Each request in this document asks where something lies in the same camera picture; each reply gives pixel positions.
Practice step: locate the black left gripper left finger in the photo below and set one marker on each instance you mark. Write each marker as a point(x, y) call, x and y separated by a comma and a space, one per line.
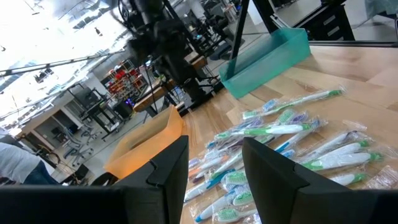
point(161, 193)

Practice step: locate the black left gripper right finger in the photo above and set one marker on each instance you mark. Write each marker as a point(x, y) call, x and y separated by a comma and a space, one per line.
point(280, 193)

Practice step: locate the green toothbrush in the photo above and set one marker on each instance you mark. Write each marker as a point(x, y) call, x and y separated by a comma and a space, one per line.
point(342, 161)
point(285, 116)
point(236, 178)
point(298, 102)
point(342, 151)
point(243, 198)
point(348, 179)
point(228, 214)
point(228, 163)

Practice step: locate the orange toothbrush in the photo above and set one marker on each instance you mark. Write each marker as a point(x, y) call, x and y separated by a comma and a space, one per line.
point(208, 165)

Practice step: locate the pile of toothbrushes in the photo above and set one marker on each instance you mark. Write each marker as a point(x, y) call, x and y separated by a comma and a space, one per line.
point(273, 130)

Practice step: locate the purple toothbrush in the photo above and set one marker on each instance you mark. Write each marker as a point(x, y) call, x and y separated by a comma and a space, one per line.
point(299, 117)
point(332, 144)

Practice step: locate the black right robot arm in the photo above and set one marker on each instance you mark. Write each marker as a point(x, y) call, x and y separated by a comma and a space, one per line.
point(174, 62)

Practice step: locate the orange plastic bin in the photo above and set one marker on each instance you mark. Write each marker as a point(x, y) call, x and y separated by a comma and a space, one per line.
point(140, 146)

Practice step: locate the wooden workbench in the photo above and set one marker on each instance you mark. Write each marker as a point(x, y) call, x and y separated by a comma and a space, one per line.
point(149, 99)

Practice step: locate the shelf with red bins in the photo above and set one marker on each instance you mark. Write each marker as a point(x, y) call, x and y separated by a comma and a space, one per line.
point(124, 81)

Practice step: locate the green plastic bin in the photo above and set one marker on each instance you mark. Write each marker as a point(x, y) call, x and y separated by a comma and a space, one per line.
point(264, 62)

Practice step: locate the person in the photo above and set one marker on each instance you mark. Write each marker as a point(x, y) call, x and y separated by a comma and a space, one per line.
point(18, 161)

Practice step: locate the black drawer cabinet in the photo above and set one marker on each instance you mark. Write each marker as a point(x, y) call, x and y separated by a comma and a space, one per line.
point(326, 25)

